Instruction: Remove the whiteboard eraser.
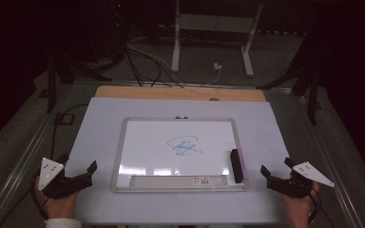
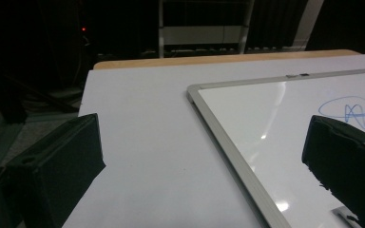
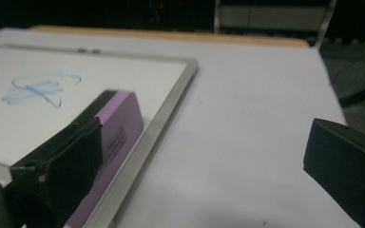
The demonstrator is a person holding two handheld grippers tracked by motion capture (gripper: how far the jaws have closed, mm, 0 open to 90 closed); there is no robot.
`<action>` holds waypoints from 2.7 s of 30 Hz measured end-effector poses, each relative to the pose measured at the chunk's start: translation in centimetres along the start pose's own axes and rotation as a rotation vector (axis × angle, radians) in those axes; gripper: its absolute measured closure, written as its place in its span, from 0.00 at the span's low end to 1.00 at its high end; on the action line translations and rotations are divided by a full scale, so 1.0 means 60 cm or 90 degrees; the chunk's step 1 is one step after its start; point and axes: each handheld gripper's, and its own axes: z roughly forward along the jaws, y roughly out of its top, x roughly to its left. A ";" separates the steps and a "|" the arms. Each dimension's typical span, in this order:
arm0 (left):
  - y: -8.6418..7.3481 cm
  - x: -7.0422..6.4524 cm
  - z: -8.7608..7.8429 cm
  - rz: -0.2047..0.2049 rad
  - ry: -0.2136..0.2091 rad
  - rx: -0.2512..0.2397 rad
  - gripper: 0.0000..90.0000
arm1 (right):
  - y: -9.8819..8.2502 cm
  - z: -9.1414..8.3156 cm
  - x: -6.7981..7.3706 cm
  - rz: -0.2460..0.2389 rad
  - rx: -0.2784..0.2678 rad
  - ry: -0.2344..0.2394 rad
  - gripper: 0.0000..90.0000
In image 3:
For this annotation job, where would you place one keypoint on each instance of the silver framed whiteboard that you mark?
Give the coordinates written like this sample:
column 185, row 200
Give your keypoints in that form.
column 123, row 79

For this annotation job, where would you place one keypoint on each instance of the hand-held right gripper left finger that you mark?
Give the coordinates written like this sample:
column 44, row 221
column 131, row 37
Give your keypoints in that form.
column 60, row 164

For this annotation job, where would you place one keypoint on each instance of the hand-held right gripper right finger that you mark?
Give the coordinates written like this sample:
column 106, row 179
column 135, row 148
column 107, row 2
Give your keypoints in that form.
column 348, row 171

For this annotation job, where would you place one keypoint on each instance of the purple whiteboard eraser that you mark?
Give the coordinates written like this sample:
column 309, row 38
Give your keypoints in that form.
column 120, row 126

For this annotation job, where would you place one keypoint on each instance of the grey metal rack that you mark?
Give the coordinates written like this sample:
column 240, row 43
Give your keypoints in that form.
column 266, row 17

